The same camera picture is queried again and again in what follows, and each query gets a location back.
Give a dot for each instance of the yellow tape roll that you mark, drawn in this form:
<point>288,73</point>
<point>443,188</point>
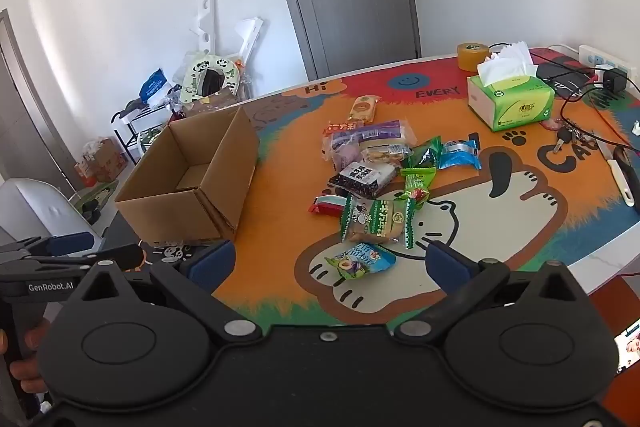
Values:
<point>472,57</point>

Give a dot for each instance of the short white perforated board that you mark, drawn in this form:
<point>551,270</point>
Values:
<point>248,37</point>

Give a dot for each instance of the green white cow packet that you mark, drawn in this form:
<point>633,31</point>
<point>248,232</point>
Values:
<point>375,219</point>

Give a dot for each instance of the white plastic tool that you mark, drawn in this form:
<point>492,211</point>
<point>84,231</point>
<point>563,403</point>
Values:
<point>620,182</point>

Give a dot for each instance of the bright green snack packet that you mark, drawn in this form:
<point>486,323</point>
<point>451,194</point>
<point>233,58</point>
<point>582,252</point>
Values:
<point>417,184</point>

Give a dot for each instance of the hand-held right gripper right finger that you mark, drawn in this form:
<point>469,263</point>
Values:
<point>445,268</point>

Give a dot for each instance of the white power strip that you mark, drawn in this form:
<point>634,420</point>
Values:
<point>595,57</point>

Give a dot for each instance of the orange print cardboard box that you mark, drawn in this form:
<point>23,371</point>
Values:
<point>105,157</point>

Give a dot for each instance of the orange rice cracker packet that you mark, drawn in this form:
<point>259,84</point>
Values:
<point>362,108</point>

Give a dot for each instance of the dark green snack packet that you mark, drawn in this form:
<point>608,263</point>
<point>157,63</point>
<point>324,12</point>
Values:
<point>425,153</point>

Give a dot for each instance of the pink round snack packet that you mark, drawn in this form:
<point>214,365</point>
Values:
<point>345,155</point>

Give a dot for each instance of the taped brown cardboard box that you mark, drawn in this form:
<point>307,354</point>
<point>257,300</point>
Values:
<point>215,104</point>

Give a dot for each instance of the person's left hand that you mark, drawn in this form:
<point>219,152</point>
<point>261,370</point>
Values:
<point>30,374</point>

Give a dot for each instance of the blue white bag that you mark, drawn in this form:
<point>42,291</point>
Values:
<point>154,86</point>

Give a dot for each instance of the black shoe rack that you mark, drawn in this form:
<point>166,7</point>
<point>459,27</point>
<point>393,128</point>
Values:
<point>122,132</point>

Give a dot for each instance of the grey doorway frame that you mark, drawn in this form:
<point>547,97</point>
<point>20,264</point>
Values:
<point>30,107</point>

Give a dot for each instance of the red orange snack packet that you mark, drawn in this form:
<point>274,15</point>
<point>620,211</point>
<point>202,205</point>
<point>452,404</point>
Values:
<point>340,127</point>

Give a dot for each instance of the green panda toilet seat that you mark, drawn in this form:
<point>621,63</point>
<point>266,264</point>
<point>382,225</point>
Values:
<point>192,77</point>

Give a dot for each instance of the clear cookie packet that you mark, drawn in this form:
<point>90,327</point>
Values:
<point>387,153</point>

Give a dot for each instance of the grey chair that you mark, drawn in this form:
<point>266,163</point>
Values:
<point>35,212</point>

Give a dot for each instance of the purple clear snack packet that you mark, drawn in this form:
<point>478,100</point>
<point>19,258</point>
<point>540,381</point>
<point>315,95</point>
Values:
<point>367,134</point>

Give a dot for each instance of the tall white perforated board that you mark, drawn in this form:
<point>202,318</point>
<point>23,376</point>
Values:
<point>206,17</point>

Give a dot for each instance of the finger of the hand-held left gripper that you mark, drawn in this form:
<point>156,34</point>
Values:
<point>120,255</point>
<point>65,244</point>

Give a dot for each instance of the green cartoon floor mat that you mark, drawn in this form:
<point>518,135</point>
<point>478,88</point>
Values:
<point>102,194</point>

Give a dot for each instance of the smartphone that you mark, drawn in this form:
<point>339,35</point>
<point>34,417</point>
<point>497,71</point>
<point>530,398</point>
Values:
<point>630,347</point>

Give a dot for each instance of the light blue snack packet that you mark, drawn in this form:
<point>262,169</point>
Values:
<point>362,259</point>

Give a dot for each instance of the black charger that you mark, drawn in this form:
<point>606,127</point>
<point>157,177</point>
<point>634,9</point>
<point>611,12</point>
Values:
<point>614,81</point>

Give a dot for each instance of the black snack packet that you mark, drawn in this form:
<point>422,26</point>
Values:
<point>357,177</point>

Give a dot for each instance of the black pouch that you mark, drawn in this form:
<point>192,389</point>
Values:
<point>565,79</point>

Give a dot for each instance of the black slipper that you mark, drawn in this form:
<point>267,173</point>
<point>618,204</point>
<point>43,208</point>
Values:
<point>91,212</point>

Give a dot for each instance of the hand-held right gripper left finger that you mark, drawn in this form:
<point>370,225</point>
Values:
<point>212,264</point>

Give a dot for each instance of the green tissue box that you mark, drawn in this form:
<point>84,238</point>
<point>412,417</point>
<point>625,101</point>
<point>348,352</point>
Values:
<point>515,107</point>

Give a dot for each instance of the bunch of keys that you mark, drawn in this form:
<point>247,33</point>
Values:
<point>564,137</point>

